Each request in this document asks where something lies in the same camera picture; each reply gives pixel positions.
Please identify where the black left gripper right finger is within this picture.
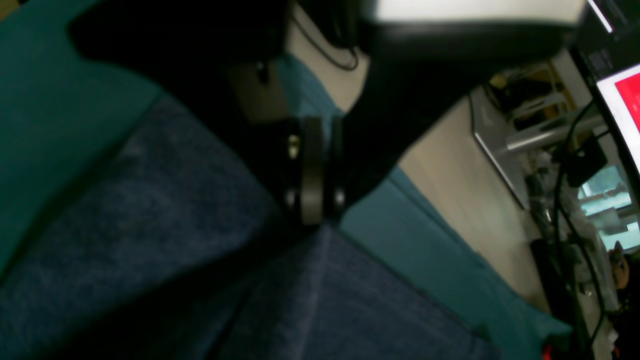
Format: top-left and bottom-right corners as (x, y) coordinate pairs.
(327, 0), (586, 217)

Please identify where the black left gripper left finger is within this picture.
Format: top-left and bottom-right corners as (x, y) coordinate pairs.
(67, 0), (323, 226)

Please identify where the blue-grey T-shirt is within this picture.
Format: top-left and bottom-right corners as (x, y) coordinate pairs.
(1, 96), (502, 360)

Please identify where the teal table cloth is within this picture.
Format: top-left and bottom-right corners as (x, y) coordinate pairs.
(1, 0), (570, 360)

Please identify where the red computer monitor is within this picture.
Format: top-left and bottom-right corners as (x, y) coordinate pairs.
(596, 64), (640, 171)

